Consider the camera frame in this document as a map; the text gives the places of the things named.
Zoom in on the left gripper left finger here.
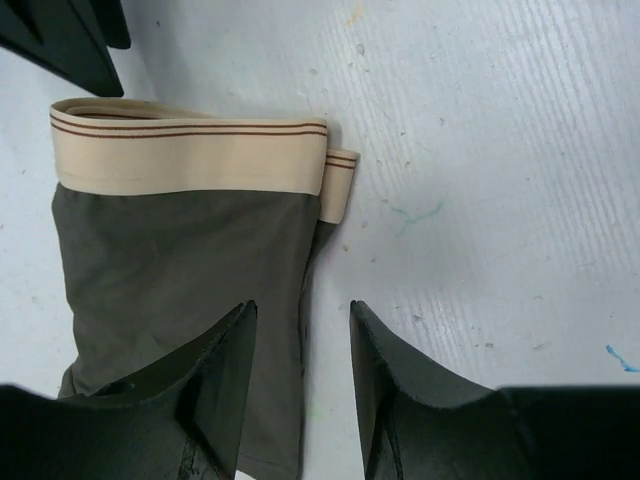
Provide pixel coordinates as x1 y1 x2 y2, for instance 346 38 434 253
1 302 257 479

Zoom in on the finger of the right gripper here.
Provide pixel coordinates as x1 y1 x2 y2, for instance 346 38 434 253
1 0 124 97
69 0 131 49

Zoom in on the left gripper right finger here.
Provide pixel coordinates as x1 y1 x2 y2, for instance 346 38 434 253
350 301 639 479

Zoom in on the olive underwear beige waistband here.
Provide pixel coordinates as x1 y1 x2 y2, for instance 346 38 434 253
50 98 359 479

